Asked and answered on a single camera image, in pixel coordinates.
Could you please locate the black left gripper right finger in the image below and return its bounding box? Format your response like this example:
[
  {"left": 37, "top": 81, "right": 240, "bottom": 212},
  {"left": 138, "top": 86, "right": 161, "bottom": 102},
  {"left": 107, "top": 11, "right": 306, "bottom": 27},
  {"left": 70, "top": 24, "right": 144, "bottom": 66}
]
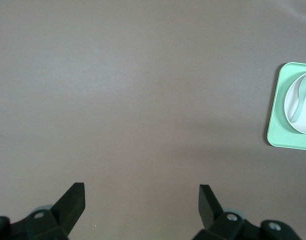
[{"left": 192, "top": 184, "right": 299, "bottom": 240}]

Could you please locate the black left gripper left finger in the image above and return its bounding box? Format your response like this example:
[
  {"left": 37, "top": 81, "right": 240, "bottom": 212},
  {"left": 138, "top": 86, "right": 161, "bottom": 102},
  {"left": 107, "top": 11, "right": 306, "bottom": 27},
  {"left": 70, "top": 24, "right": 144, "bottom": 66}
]
[{"left": 0, "top": 182, "right": 87, "bottom": 240}]

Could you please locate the light green rectangular tray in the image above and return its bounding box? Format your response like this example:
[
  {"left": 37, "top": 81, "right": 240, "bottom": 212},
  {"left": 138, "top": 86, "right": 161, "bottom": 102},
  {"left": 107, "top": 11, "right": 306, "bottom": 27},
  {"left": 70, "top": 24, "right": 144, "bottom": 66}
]
[{"left": 266, "top": 62, "right": 306, "bottom": 152}]

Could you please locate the brown table mat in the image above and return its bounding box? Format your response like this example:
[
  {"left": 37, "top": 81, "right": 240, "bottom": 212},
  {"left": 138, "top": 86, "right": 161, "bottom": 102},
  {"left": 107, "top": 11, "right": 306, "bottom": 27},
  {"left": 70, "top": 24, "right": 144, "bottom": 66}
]
[{"left": 0, "top": 0, "right": 306, "bottom": 240}]

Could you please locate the grey-green plastic spoon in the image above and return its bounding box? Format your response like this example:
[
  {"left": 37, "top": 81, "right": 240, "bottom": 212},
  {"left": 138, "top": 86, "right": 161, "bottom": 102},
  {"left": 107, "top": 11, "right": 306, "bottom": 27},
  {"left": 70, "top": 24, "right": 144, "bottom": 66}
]
[{"left": 289, "top": 75, "right": 306, "bottom": 123}]

